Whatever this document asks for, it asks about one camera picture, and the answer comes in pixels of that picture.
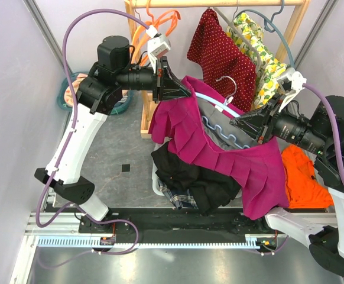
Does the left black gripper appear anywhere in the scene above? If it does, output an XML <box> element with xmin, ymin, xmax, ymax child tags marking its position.
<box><xmin>117</xmin><ymin>56</ymin><xmax>192</xmax><ymax>104</ymax></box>

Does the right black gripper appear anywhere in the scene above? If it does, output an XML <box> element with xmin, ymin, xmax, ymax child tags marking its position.
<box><xmin>232</xmin><ymin>92</ymin><xmax>333</xmax><ymax>156</ymax></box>

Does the magenta skirt grey lining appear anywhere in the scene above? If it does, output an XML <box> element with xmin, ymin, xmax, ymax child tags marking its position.
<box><xmin>148</xmin><ymin>76</ymin><xmax>289</xmax><ymax>220</ymax></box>

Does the orange plastic hanger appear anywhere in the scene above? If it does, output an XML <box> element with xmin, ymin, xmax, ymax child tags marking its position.
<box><xmin>129</xmin><ymin>0</ymin><xmax>173</xmax><ymax>67</ymax></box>

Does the black pleated skirt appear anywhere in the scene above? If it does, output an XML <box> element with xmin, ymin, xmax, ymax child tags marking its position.
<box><xmin>151</xmin><ymin>143</ymin><xmax>241</xmax><ymax>216</ymax></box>

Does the navy plaid skirt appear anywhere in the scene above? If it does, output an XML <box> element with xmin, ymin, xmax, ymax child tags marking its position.
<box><xmin>157</xmin><ymin>178</ymin><xmax>198</xmax><ymax>209</ymax></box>

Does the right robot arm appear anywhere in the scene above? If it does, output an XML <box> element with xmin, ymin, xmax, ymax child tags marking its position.
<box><xmin>230</xmin><ymin>96</ymin><xmax>344</xmax><ymax>278</ymax></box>

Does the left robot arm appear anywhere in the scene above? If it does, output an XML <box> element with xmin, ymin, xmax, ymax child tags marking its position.
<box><xmin>34</xmin><ymin>34</ymin><xmax>191</xmax><ymax>233</ymax></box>

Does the red polka dot skirt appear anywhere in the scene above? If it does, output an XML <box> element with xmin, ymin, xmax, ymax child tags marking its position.
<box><xmin>187</xmin><ymin>9</ymin><xmax>256</xmax><ymax>112</ymax></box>

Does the grey hanger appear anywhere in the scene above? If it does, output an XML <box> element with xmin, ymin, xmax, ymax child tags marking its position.
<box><xmin>213</xmin><ymin>7</ymin><xmax>262</xmax><ymax>73</ymax></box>

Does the slate blue hanger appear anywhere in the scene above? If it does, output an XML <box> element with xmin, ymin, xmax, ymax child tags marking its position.
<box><xmin>233</xmin><ymin>0</ymin><xmax>296</xmax><ymax>69</ymax></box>

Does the wooden clothes rack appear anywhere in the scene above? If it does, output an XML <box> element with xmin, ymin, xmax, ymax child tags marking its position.
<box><xmin>124</xmin><ymin>0</ymin><xmax>311</xmax><ymax>139</ymax></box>

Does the orange cloth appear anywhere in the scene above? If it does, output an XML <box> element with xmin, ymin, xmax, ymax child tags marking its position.
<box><xmin>281</xmin><ymin>145</ymin><xmax>334</xmax><ymax>209</ymax></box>

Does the small black floor square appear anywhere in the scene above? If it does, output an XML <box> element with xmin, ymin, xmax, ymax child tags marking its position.
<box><xmin>121</xmin><ymin>164</ymin><xmax>131</xmax><ymax>172</ymax></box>

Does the lemon print garment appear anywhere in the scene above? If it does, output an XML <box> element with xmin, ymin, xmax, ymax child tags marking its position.
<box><xmin>226</xmin><ymin>12</ymin><xmax>288</xmax><ymax>109</ymax></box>

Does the white perforated basket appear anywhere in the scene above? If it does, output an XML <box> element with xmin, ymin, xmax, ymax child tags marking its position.
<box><xmin>151</xmin><ymin>143</ymin><xmax>167</xmax><ymax>196</ymax></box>

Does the floral pink cloth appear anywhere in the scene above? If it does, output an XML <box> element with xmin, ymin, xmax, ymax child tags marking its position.
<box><xmin>64</xmin><ymin>73</ymin><xmax>87</xmax><ymax>108</ymax></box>

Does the teal laundry basket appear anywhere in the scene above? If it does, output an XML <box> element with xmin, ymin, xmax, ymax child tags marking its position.
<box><xmin>56</xmin><ymin>72</ymin><xmax>134</xmax><ymax>115</ymax></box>

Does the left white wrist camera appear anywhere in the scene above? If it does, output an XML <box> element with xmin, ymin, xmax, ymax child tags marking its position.
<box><xmin>146</xmin><ymin>25</ymin><xmax>171</xmax><ymax>72</ymax></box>

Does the white cable duct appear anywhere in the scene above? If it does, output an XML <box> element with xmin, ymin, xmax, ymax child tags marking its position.
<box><xmin>37</xmin><ymin>235</ymin><xmax>260</xmax><ymax>249</ymax></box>

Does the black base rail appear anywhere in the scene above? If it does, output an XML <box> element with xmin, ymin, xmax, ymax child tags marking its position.
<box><xmin>79</xmin><ymin>206</ymin><xmax>288</xmax><ymax>245</ymax></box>

